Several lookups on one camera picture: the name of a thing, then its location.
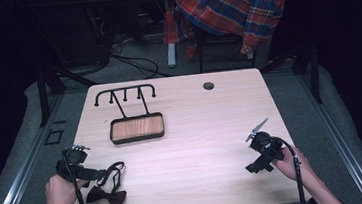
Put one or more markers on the white table leg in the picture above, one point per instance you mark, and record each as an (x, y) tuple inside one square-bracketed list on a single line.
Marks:
[(171, 55)]

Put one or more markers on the person's right hand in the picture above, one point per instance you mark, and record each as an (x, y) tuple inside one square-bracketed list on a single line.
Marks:
[(290, 166)]

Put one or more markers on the person's left hand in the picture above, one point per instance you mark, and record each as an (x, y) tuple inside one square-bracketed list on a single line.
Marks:
[(60, 194)]

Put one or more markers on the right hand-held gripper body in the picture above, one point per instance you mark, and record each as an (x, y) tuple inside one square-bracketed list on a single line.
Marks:
[(267, 145)]

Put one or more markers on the black chair frame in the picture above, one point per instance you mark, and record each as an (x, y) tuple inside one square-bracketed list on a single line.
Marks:
[(202, 54)]

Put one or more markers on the red blue plaid shirt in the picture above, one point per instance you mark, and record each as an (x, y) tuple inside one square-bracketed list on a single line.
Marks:
[(233, 6)]

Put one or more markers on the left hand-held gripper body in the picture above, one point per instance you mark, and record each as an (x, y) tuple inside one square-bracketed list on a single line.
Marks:
[(74, 157)]

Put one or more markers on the aluminium rail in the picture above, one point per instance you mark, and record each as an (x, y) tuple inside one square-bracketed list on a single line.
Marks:
[(344, 146), (19, 178)]

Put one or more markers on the dark red bow tie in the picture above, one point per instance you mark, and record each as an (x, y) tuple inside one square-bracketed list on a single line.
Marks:
[(109, 196)]

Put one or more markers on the black rack with wooden tray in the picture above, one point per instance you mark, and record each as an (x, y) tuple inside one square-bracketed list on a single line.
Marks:
[(136, 128)]

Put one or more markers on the black metal frame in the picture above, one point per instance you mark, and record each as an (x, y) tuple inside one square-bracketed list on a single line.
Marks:
[(50, 84), (309, 69)]

